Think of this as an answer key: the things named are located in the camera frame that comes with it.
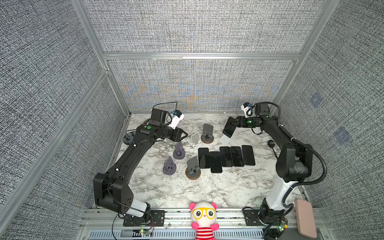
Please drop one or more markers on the white stand back right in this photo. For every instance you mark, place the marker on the white stand back right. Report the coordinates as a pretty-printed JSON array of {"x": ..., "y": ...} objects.
[{"x": 225, "y": 140}]

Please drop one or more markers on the white stand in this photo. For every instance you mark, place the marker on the white stand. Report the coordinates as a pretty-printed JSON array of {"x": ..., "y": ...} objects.
[
  {"x": 195, "y": 141},
  {"x": 225, "y": 140}
]

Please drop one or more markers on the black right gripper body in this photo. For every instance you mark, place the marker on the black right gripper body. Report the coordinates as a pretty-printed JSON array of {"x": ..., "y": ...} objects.
[{"x": 247, "y": 122}]

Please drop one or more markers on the grey round fan object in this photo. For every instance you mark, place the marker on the grey round fan object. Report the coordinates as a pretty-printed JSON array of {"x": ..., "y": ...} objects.
[{"x": 128, "y": 138}]

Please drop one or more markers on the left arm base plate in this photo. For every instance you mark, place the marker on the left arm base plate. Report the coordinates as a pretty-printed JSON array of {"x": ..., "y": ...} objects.
[{"x": 156, "y": 218}]

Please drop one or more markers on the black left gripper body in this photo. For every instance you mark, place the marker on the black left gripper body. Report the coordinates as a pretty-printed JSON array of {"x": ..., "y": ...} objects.
[{"x": 175, "y": 134}]

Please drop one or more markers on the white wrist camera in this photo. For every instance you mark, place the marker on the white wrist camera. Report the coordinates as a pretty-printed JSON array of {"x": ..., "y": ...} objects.
[
  {"x": 177, "y": 116},
  {"x": 248, "y": 110}
]

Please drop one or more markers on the black phone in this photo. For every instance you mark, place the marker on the black phone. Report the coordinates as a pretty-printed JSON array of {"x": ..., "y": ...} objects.
[
  {"x": 226, "y": 157},
  {"x": 215, "y": 163},
  {"x": 230, "y": 127},
  {"x": 204, "y": 158}
]

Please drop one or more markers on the pink phone case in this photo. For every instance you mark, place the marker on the pink phone case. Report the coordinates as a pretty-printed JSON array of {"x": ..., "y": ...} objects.
[{"x": 305, "y": 219}]

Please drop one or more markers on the purple stand front left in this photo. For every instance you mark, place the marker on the purple stand front left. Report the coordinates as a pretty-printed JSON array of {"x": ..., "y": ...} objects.
[{"x": 169, "y": 167}]

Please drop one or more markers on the white stand centre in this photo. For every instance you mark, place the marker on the white stand centre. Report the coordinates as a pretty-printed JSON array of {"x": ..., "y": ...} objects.
[{"x": 195, "y": 141}]

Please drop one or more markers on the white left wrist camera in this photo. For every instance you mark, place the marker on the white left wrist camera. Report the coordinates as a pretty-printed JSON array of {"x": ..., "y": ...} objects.
[{"x": 177, "y": 116}]

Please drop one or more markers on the blue phone mid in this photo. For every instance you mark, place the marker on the blue phone mid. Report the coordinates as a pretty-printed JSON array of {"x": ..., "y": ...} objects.
[{"x": 237, "y": 157}]

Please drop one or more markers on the purple phone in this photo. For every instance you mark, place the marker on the purple phone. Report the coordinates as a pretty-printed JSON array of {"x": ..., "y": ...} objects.
[{"x": 248, "y": 155}]

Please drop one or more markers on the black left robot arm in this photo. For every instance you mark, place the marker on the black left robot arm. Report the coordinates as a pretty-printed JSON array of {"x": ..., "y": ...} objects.
[{"x": 111, "y": 189}]

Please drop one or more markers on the purple stand mid left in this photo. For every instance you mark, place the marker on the purple stand mid left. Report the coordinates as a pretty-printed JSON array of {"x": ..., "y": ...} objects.
[{"x": 179, "y": 152}]

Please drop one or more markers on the pink white plush toy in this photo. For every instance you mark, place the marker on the pink white plush toy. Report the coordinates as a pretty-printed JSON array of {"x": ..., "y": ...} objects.
[{"x": 204, "y": 217}]

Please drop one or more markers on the wooden round phone stand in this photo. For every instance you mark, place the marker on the wooden round phone stand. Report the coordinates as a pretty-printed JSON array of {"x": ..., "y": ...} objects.
[{"x": 193, "y": 171}]

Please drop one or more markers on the aluminium front rail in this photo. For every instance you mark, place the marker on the aluminium front rail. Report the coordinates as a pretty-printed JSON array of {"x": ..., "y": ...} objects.
[{"x": 185, "y": 224}]

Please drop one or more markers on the wooden grey stand back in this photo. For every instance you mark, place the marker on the wooden grey stand back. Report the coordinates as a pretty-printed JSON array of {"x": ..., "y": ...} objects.
[{"x": 207, "y": 136}]

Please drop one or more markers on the black round puck with cable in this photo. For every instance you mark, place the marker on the black round puck with cable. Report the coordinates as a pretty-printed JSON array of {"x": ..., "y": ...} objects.
[{"x": 271, "y": 143}]

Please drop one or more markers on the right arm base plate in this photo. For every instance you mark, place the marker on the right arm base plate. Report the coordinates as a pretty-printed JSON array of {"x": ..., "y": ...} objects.
[{"x": 252, "y": 217}]

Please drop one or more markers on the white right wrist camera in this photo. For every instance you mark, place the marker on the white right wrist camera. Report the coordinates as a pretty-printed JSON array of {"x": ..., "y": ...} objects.
[{"x": 248, "y": 110}]

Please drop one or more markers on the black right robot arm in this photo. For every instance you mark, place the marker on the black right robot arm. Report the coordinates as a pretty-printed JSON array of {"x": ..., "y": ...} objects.
[{"x": 293, "y": 166}]

